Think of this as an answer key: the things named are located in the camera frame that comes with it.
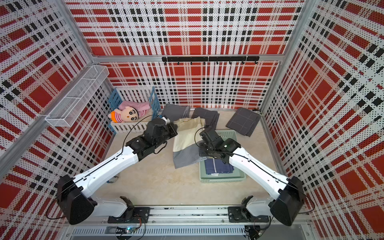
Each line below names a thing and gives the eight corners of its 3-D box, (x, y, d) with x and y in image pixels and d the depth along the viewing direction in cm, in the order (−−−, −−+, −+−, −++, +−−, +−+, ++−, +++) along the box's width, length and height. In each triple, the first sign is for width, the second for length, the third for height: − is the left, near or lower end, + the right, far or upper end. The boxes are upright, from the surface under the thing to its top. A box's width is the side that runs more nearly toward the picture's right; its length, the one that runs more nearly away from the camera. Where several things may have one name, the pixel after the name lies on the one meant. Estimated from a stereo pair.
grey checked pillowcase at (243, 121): (225, 125, 113) (225, 124, 112) (238, 107, 126) (239, 105, 125) (249, 137, 106) (250, 135, 105) (261, 116, 119) (262, 114, 117)
